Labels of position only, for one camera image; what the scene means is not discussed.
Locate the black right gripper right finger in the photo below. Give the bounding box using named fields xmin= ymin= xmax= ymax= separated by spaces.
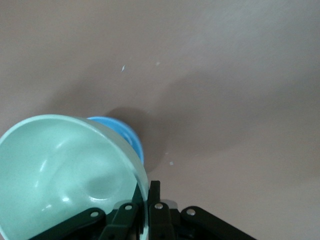
xmin=148 ymin=180 xmax=259 ymax=240

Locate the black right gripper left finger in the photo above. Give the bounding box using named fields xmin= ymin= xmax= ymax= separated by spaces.
xmin=29 ymin=201 xmax=140 ymax=240

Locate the light green bowl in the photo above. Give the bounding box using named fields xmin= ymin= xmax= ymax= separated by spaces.
xmin=0 ymin=114 xmax=150 ymax=240

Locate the blue bowl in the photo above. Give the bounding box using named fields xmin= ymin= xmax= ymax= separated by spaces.
xmin=86 ymin=115 xmax=145 ymax=166

